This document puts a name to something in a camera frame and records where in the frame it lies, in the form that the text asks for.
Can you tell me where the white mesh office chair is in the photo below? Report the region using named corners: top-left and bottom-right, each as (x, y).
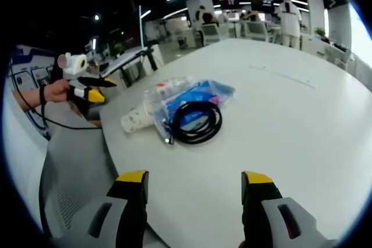
top-left (199, 23), bottom-right (223, 47)
top-left (244, 20), bottom-right (271, 42)

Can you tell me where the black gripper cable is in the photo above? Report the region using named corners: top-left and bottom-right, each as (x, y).
top-left (11, 64), bottom-right (101, 131)

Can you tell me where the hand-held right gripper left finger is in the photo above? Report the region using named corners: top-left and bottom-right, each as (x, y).
top-left (68, 169), bottom-right (150, 248)

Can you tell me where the patterned paper cup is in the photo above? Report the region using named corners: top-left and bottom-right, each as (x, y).
top-left (120, 103), bottom-right (154, 134)

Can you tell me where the white office desk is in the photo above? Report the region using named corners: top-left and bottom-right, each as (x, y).
top-left (98, 45), bottom-right (159, 86)

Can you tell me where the small clear packet red label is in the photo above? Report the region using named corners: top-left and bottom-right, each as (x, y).
top-left (150, 76), bottom-right (194, 98)

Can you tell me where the black wristband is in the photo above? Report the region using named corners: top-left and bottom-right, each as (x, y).
top-left (38, 84), bottom-right (48, 106)

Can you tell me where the grey office chair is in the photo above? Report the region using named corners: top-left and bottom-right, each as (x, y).
top-left (38, 125), bottom-right (124, 245)

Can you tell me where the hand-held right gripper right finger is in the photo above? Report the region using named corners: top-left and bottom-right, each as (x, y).
top-left (241, 170), bottom-right (339, 248)

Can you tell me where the white table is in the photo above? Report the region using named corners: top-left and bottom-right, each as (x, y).
top-left (99, 38), bottom-right (372, 248)

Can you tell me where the person's left hand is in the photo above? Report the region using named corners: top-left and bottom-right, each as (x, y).
top-left (45, 78), bottom-right (72, 104)

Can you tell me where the clear bag with blue items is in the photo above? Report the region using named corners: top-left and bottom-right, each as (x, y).
top-left (143, 77), bottom-right (237, 145)

